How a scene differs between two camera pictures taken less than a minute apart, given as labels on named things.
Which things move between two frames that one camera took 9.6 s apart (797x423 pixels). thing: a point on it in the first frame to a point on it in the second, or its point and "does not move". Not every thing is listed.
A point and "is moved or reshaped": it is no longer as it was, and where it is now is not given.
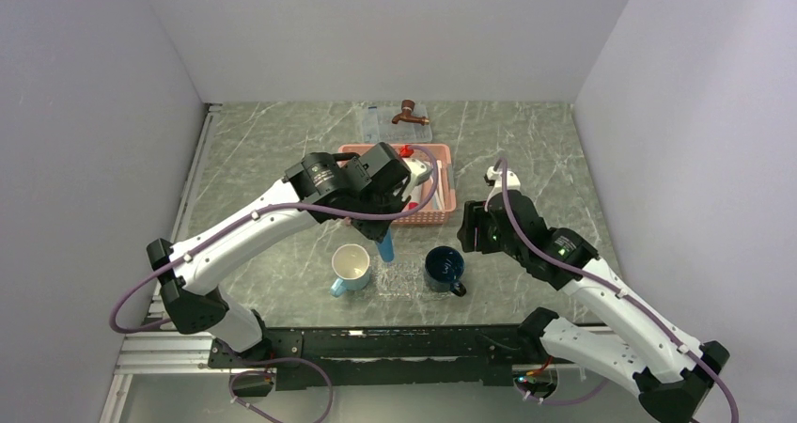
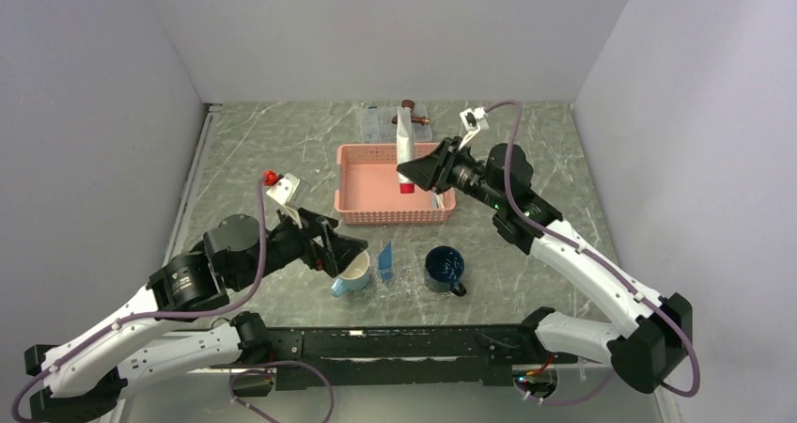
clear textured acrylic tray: [402, 279] does not move
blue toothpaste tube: [385, 248] is moved or reshaped
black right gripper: [475, 217] to [435, 169]
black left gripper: [373, 231] to [338, 248]
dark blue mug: [444, 269] does not move
